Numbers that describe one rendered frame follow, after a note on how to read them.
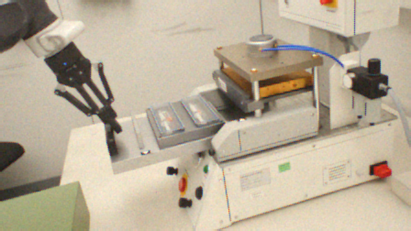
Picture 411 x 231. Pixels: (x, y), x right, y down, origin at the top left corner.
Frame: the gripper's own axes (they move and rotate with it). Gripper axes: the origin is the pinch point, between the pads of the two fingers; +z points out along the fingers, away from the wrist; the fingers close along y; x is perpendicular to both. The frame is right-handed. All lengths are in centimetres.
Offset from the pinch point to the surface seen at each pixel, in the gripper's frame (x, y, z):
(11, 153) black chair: -124, 73, 31
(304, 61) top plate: 14.5, -44.3, 7.8
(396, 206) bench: 28, -45, 47
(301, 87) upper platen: 11.0, -42.6, 15.2
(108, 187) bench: -16.1, 15.4, 23.8
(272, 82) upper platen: 9.3, -37.4, 10.6
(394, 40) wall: -18, -89, 38
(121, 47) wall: -152, -8, 20
